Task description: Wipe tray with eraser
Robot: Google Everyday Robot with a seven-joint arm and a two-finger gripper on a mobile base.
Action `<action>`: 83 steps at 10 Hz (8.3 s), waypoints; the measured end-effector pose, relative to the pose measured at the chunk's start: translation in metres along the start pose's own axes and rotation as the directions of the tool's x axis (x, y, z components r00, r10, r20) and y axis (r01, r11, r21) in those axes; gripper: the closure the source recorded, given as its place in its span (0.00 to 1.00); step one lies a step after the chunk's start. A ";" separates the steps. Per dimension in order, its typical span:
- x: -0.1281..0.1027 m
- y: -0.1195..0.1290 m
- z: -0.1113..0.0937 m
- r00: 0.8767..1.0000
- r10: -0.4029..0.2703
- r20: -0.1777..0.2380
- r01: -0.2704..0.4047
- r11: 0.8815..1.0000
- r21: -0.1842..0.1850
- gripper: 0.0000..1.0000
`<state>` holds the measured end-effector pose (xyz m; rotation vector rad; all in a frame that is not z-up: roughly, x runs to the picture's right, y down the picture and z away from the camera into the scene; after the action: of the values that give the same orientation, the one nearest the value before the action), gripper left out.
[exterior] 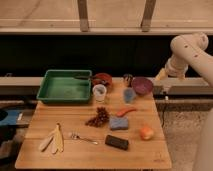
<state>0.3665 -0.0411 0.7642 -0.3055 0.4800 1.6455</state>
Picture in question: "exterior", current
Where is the blue object at left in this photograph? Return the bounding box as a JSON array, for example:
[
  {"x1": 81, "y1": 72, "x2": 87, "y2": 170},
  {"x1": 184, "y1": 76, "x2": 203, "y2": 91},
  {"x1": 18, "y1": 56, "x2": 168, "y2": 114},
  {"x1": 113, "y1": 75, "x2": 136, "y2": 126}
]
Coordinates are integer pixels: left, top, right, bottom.
[{"x1": 0, "y1": 110, "x2": 22, "y2": 126}]

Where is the orange apple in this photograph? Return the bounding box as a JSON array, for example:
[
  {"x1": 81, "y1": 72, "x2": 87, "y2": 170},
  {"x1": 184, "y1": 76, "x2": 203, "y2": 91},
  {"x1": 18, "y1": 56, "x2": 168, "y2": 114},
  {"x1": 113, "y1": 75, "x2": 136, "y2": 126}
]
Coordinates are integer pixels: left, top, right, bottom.
[{"x1": 140, "y1": 125, "x2": 154, "y2": 140}]

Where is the silver fork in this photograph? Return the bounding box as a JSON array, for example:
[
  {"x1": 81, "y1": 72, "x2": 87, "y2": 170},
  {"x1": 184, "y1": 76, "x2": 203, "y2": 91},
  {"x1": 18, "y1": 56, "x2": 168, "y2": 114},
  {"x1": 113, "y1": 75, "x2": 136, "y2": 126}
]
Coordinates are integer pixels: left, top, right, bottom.
[{"x1": 69, "y1": 133, "x2": 98, "y2": 145}]

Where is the banana peel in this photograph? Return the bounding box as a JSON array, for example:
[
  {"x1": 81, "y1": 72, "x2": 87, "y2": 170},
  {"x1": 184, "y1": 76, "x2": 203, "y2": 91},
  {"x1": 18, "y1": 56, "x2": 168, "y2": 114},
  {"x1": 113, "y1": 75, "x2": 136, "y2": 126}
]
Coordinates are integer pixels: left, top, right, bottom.
[{"x1": 38, "y1": 123, "x2": 64, "y2": 154}]

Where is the blue translucent cup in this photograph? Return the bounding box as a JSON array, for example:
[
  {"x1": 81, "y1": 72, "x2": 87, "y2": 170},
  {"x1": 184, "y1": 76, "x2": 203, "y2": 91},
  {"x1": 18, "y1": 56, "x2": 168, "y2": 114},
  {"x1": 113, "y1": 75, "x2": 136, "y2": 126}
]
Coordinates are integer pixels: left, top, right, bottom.
[{"x1": 123, "y1": 88, "x2": 136, "y2": 103}]

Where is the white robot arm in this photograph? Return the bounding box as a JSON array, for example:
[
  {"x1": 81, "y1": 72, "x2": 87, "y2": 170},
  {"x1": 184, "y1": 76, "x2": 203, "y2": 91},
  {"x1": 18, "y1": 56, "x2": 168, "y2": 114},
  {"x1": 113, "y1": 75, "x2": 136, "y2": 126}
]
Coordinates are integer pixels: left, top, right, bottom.
[{"x1": 155, "y1": 33, "x2": 213, "y2": 171}]

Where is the red bowl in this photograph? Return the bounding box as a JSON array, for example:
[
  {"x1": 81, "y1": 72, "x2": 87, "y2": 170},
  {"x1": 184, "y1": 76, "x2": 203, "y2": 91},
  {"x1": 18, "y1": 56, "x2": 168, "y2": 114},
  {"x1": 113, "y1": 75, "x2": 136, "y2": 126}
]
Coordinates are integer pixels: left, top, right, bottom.
[{"x1": 92, "y1": 73, "x2": 112, "y2": 88}]

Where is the clear plastic cup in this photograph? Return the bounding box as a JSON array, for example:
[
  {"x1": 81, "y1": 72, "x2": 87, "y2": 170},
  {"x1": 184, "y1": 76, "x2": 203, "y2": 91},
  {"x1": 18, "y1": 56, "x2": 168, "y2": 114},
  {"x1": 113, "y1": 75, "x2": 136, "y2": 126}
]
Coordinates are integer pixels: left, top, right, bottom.
[{"x1": 93, "y1": 84, "x2": 107, "y2": 102}]

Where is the orange carrot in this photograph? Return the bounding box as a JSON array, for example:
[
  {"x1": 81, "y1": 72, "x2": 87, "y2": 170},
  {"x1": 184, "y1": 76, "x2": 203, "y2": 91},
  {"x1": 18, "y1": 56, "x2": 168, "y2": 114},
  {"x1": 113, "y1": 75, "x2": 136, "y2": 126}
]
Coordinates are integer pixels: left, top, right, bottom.
[{"x1": 116, "y1": 107, "x2": 137, "y2": 117}]

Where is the purple bowl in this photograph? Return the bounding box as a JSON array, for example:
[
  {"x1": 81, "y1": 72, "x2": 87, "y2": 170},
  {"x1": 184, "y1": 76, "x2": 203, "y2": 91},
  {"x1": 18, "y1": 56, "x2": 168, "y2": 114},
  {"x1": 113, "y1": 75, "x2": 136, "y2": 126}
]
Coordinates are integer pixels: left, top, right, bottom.
[{"x1": 131, "y1": 77, "x2": 153, "y2": 95}]

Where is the black eraser block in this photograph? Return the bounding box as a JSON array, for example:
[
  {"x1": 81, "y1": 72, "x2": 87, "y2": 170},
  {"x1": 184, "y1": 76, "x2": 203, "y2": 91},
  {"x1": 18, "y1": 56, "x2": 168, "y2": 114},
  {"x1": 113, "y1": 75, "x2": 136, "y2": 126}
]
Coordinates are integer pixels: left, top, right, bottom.
[{"x1": 105, "y1": 135, "x2": 129, "y2": 150}]

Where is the dark grape bunch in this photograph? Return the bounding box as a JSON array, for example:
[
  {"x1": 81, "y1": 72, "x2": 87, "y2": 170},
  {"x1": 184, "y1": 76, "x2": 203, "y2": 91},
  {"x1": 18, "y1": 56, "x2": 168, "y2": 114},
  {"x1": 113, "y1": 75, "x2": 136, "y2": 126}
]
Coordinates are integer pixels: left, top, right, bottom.
[{"x1": 86, "y1": 107, "x2": 109, "y2": 127}]

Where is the blue sponge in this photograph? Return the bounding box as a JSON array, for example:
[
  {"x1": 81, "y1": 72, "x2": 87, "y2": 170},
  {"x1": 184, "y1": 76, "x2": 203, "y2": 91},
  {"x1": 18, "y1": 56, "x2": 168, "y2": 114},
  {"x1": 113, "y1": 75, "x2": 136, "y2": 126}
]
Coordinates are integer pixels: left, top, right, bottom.
[{"x1": 109, "y1": 117, "x2": 129, "y2": 130}]

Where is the green plastic tray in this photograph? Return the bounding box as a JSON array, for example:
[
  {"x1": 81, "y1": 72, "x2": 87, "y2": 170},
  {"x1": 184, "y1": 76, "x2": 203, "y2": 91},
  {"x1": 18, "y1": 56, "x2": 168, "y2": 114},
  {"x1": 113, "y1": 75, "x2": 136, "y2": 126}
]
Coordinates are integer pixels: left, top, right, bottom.
[{"x1": 37, "y1": 69, "x2": 92, "y2": 104}]

